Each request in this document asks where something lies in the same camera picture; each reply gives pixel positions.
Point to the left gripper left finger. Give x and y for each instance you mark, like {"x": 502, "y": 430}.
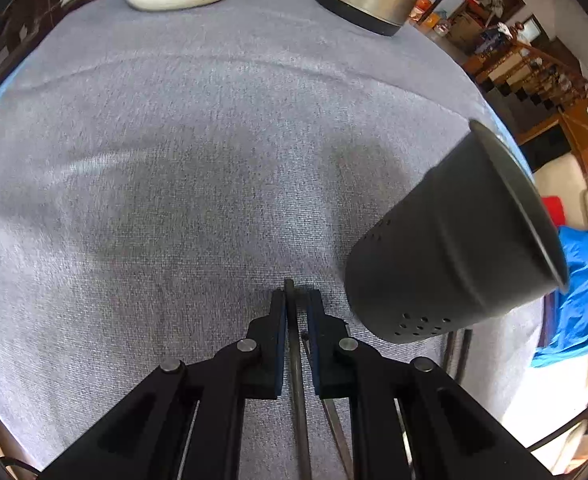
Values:
{"x": 251, "y": 368}

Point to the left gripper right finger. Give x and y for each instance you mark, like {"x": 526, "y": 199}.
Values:
{"x": 343, "y": 367}

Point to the dark chopstick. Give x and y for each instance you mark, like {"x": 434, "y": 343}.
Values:
{"x": 298, "y": 392}
{"x": 450, "y": 353}
{"x": 464, "y": 354}
{"x": 332, "y": 418}

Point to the dark metal utensil holder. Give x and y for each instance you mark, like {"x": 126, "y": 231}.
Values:
{"x": 473, "y": 240}

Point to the grey tablecloth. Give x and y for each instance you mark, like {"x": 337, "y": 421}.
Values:
{"x": 162, "y": 173}

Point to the red child chair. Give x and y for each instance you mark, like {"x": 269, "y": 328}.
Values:
{"x": 555, "y": 208}

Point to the cream sofa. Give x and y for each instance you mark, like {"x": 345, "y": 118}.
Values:
{"x": 563, "y": 178}

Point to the wooden stair railing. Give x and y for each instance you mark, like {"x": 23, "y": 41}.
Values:
{"x": 529, "y": 73}

